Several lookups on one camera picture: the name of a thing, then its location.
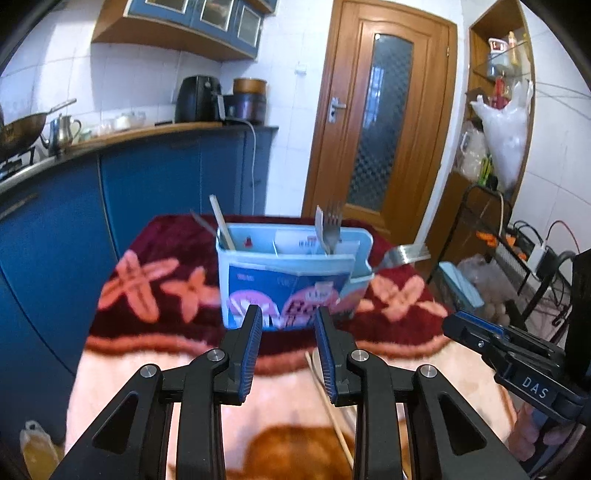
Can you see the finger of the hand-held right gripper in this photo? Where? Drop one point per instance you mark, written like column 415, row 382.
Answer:
column 466, row 330

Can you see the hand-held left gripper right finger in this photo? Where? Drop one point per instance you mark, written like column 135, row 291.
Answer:
column 325, row 355

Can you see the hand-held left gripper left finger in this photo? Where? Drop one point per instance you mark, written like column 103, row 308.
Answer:
column 249, row 350

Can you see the light blue utensil box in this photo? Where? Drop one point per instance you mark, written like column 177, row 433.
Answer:
column 258, row 277

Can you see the wooden chopstick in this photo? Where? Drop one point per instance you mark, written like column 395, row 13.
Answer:
column 339, row 429

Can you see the large metal fork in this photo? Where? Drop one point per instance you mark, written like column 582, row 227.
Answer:
column 401, row 256

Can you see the small metal fork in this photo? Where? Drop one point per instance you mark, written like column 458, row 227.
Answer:
column 332, row 230

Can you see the metal spoon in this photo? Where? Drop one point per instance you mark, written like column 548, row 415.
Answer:
column 203, row 221

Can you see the person's right hand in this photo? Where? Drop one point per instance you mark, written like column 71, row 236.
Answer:
column 524, row 436

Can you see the pile of eggs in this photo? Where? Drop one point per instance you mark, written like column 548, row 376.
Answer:
column 498, row 311

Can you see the blue lidded container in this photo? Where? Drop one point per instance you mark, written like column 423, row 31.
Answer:
column 459, row 281

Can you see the clear plastic bag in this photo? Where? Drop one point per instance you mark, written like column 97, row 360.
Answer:
column 475, row 272

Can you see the red and pink printed blanket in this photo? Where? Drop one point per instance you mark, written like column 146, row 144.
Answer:
column 286, row 415

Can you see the orange clips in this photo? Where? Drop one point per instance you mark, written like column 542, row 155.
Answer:
column 489, row 237

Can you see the white power adapter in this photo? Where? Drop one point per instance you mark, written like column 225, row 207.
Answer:
column 540, row 257

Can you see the blue base cabinets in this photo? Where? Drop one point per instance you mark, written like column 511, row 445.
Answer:
column 152, row 184

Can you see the wooden door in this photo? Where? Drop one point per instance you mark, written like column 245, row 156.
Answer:
column 332, row 161

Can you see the white plastic bag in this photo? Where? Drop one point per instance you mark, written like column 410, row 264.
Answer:
column 505, row 134

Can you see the yellow oil bottle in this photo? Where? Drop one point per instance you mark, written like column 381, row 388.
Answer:
column 34, row 450

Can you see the black air fryer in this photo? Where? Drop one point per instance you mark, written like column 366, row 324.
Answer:
column 196, row 99

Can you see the white jars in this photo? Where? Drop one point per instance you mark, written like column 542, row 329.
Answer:
column 127, row 121

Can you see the brown pot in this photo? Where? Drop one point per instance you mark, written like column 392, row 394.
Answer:
column 249, row 85

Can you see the jar with red label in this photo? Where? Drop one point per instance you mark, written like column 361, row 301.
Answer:
column 497, row 55

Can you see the steel kettle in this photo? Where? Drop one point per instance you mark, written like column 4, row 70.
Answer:
column 60, row 134

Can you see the gas stove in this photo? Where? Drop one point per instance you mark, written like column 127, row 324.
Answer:
column 16, row 164

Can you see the dark wok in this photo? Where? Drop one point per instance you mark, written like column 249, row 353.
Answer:
column 23, row 129

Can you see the wooden wall shelf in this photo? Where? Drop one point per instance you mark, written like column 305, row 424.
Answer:
column 475, row 46

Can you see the glass-door wall cabinet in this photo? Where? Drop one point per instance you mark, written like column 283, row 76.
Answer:
column 184, row 41

